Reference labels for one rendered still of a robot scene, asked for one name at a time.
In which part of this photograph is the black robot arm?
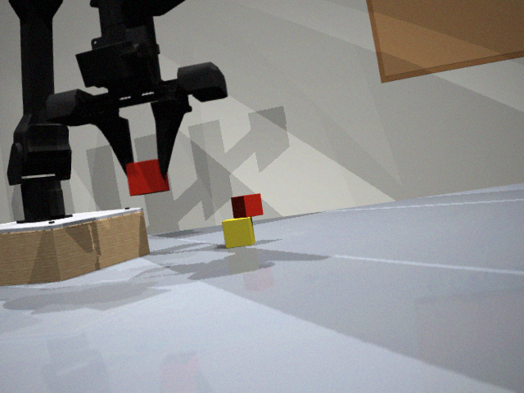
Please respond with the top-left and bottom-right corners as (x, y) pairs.
(7, 0), (186, 224)

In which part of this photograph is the red cube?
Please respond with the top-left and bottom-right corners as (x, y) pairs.
(125, 160), (169, 196)
(231, 193), (263, 219)

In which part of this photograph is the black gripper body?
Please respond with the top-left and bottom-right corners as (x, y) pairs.
(44, 22), (228, 126)

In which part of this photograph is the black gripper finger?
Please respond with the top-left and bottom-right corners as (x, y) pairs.
(151, 98), (192, 174)
(82, 111), (134, 176)

